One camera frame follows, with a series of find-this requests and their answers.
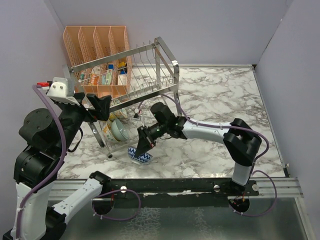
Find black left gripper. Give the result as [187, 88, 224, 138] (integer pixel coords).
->
[56, 91, 112, 153]

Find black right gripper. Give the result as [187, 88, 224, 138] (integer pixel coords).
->
[135, 122, 168, 158]

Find red geometric pattern bowl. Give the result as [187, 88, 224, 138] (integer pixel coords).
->
[127, 146, 153, 165]

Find white bowl green leaves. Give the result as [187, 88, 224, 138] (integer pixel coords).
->
[109, 98, 128, 122]

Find white bowl orange flower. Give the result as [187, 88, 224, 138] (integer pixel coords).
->
[102, 121, 118, 144]

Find teal spiral bowl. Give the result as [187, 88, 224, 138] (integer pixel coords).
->
[111, 119, 129, 141]

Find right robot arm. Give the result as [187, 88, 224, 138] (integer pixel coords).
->
[134, 102, 262, 196]

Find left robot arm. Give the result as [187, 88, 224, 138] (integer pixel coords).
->
[3, 92, 112, 240]

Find stainless steel dish rack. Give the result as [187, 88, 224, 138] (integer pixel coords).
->
[62, 36, 183, 158]

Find yellow black bottle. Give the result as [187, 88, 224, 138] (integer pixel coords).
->
[117, 61, 127, 69]

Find peach plastic file organizer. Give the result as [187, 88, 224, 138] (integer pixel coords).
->
[62, 25, 132, 99]

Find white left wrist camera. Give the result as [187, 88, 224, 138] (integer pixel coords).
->
[46, 77, 80, 106]

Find black aluminium mounting rail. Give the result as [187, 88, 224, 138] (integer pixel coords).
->
[49, 176, 305, 210]

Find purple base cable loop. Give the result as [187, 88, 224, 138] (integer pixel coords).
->
[91, 187, 142, 222]

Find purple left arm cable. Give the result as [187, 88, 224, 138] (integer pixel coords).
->
[16, 84, 67, 238]

